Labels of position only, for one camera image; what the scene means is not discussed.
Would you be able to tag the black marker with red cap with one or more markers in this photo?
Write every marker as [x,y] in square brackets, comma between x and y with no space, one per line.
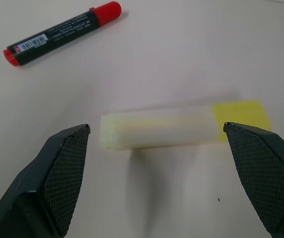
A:
[57,34]

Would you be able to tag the yellow eraser with translucent sleeve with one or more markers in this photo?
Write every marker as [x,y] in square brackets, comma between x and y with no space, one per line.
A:
[162,129]

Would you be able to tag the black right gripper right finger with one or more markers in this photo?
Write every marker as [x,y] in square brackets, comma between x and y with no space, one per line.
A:
[263,173]

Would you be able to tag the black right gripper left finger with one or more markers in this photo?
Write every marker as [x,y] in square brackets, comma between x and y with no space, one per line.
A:
[45,183]

